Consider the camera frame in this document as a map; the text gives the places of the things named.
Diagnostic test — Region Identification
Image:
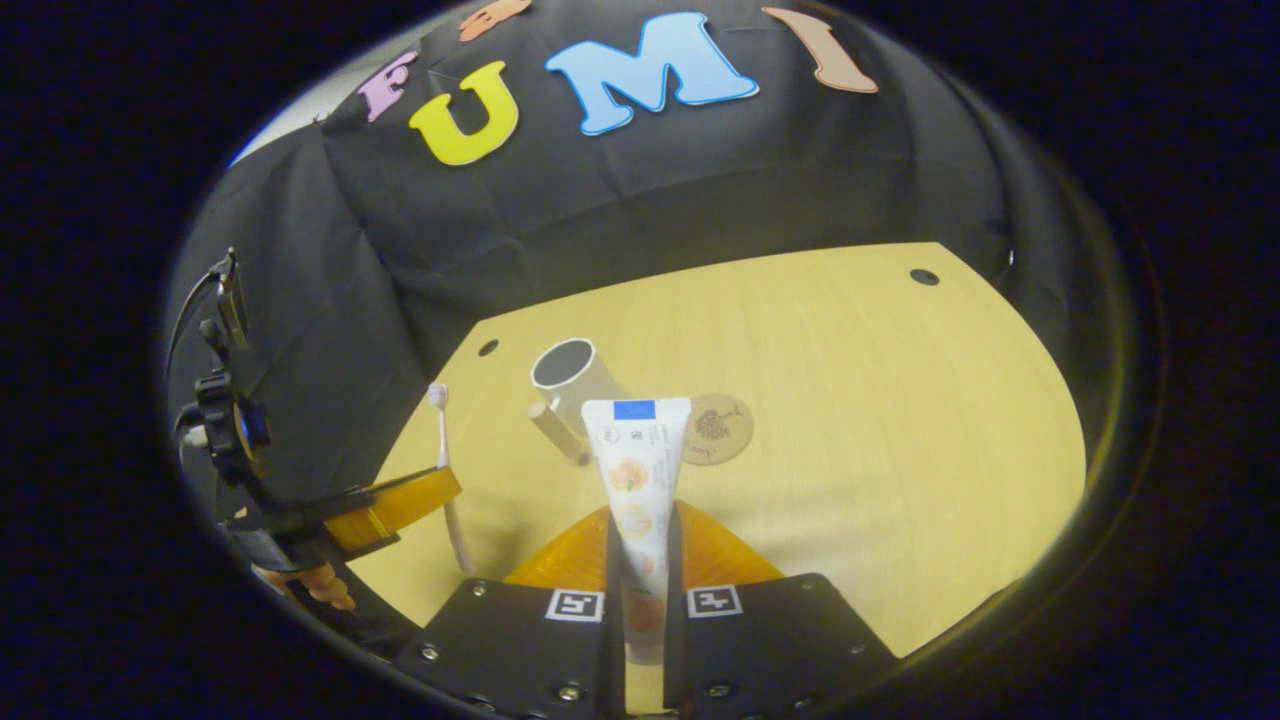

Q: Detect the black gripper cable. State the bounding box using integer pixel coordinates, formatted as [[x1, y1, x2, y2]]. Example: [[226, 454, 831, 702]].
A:
[[165, 268, 223, 386]]

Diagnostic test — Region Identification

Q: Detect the white toothpaste tube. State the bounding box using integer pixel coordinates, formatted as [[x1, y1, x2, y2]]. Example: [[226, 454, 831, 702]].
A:
[[581, 398, 693, 667]]

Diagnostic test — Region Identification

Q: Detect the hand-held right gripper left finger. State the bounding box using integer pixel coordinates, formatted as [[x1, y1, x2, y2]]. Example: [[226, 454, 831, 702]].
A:
[[392, 504, 627, 720]]

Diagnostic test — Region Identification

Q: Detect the white toothbrush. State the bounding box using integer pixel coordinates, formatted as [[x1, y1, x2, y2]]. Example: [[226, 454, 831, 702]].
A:
[[427, 383, 474, 577]]

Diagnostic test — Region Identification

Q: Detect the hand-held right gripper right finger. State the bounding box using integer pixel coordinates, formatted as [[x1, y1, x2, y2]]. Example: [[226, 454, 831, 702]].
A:
[[663, 499, 899, 720]]

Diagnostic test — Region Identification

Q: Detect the white cup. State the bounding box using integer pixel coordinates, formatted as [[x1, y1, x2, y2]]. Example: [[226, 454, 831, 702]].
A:
[[529, 338, 627, 467]]

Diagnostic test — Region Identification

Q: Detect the black backdrop cloth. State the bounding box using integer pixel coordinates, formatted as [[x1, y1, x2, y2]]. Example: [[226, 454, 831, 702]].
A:
[[165, 0, 1121, 521]]

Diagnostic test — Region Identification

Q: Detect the round brown coaster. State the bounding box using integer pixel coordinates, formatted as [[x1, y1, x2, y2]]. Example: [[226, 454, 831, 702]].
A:
[[683, 393, 755, 467]]

